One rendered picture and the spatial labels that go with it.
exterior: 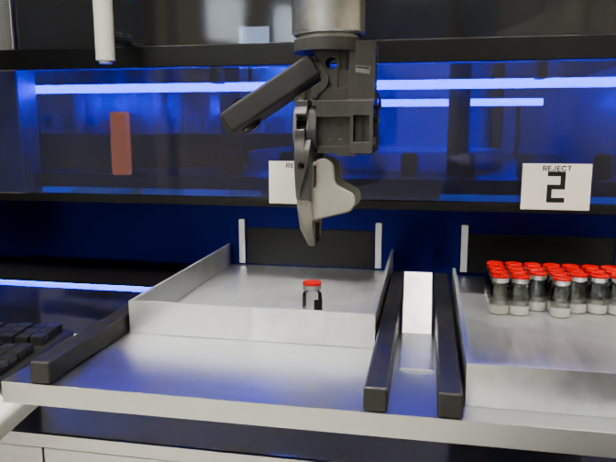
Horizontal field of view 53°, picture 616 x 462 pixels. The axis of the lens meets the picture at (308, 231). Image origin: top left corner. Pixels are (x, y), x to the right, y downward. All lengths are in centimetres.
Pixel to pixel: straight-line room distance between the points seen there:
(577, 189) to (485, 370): 41
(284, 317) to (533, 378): 25
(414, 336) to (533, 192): 29
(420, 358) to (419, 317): 9
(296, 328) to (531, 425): 25
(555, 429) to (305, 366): 22
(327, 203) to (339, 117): 9
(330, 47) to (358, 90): 5
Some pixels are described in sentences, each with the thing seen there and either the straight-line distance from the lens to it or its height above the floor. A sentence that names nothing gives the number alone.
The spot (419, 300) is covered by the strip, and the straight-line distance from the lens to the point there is 68.
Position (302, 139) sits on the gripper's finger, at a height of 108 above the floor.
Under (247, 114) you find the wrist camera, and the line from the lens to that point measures 66.
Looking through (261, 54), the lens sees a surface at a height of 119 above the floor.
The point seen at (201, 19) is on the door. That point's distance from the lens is 93.
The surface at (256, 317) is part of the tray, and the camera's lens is 64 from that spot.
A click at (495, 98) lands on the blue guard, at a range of 85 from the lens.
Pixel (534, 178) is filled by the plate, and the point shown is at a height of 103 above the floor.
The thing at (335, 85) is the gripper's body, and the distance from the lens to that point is 65.
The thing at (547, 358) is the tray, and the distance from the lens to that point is 63.
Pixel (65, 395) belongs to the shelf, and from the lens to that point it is 58.
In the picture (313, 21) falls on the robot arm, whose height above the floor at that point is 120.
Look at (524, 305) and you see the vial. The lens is 75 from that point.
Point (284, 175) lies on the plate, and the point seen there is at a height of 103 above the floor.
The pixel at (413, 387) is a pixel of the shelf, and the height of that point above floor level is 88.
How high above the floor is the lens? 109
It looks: 9 degrees down
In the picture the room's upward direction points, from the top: straight up
